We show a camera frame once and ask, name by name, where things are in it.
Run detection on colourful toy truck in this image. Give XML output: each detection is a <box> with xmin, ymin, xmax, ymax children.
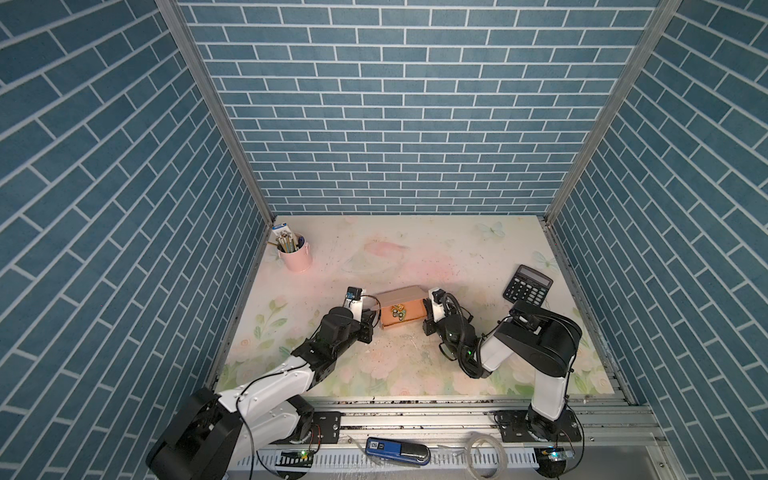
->
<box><xmin>391</xmin><ymin>304</ymin><xmax>406</xmax><ymax>321</ymax></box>

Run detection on pens in cup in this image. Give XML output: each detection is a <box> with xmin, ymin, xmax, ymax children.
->
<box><xmin>271</xmin><ymin>223</ymin><xmax>300</xmax><ymax>253</ymax></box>

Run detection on pink paper box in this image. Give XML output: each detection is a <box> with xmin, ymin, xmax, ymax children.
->
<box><xmin>375</xmin><ymin>285</ymin><xmax>428</xmax><ymax>329</ymax></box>

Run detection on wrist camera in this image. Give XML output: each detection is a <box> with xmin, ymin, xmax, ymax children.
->
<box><xmin>428</xmin><ymin>288</ymin><xmax>447</xmax><ymax>323</ymax></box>
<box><xmin>345</xmin><ymin>287</ymin><xmax>365</xmax><ymax>322</ymax></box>

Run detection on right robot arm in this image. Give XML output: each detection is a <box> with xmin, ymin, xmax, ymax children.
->
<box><xmin>423</xmin><ymin>290</ymin><xmax>582</xmax><ymax>422</ymax></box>

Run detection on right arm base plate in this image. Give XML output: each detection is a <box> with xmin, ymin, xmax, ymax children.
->
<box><xmin>491</xmin><ymin>408</ymin><xmax>583</xmax><ymax>443</ymax></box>

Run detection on left controller board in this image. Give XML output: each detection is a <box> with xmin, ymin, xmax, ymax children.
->
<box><xmin>274</xmin><ymin>450</ymin><xmax>315</xmax><ymax>480</ymax></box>

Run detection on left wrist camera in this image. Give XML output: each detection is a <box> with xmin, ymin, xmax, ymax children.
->
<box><xmin>345</xmin><ymin>287</ymin><xmax>365</xmax><ymax>322</ymax></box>

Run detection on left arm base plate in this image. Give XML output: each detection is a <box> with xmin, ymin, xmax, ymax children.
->
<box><xmin>298</xmin><ymin>411</ymin><xmax>342</xmax><ymax>447</ymax></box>

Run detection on right controller board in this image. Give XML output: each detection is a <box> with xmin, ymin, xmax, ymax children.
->
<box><xmin>534</xmin><ymin>447</ymin><xmax>568</xmax><ymax>479</ymax></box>

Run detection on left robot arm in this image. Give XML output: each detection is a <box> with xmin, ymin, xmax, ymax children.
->
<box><xmin>146</xmin><ymin>301</ymin><xmax>376</xmax><ymax>479</ymax></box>

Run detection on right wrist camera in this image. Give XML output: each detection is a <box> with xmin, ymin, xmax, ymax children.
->
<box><xmin>428</xmin><ymin>288</ymin><xmax>447</xmax><ymax>323</ymax></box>

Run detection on coiled white cable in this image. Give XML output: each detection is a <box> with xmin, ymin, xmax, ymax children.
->
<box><xmin>464</xmin><ymin>431</ymin><xmax>508</xmax><ymax>480</ymax></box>

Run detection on black Dexin desk calculator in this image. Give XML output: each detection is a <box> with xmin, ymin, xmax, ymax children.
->
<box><xmin>502</xmin><ymin>265</ymin><xmax>553</xmax><ymax>306</ymax></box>

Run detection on blue handheld device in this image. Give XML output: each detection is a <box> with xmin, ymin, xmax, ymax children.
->
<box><xmin>364</xmin><ymin>437</ymin><xmax>431</xmax><ymax>467</ymax></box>

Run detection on pink pen holder cup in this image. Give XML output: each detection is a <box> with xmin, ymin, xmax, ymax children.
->
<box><xmin>278</xmin><ymin>236</ymin><xmax>313</xmax><ymax>273</ymax></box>

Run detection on controller board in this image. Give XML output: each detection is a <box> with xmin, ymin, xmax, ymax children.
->
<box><xmin>274</xmin><ymin>450</ymin><xmax>315</xmax><ymax>480</ymax></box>
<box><xmin>534</xmin><ymin>447</ymin><xmax>568</xmax><ymax>479</ymax></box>

